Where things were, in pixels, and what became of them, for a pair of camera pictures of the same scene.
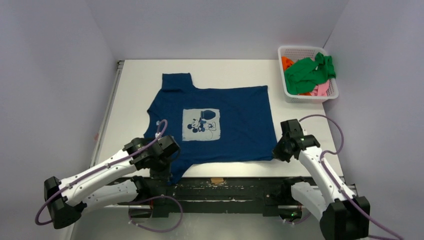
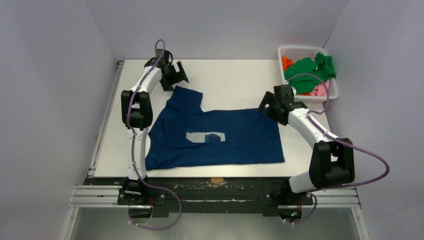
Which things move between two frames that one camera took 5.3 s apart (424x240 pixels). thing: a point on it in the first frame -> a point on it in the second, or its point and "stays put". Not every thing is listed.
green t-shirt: x=302 y=75 stays put
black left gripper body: x=162 y=166 -> x=175 y=76
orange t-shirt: x=286 y=62 stays put
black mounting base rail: x=276 y=196 stays put
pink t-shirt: x=320 y=89 stays put
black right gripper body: x=280 y=151 -> x=272 y=106
